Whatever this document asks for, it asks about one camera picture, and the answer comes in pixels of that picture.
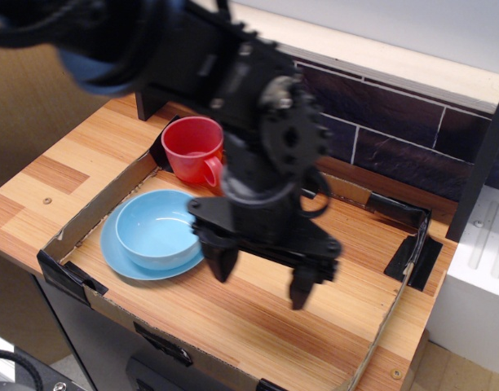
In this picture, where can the cardboard tray border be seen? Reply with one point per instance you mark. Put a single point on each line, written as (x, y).
(190, 332)

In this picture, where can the light blue plate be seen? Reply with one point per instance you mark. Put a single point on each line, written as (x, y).
(116, 257)

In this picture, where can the white block with rails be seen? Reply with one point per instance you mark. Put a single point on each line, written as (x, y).
(465, 317)

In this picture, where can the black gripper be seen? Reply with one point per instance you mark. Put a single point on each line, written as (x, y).
(280, 231)

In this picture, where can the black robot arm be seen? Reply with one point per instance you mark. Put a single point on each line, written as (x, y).
(100, 44)

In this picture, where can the red plastic cup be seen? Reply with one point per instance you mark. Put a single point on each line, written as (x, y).
(194, 149)

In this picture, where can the dark brick backsplash shelf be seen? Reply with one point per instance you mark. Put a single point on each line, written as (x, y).
(392, 115)

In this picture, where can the light blue bowl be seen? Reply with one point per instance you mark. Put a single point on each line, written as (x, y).
(155, 230)

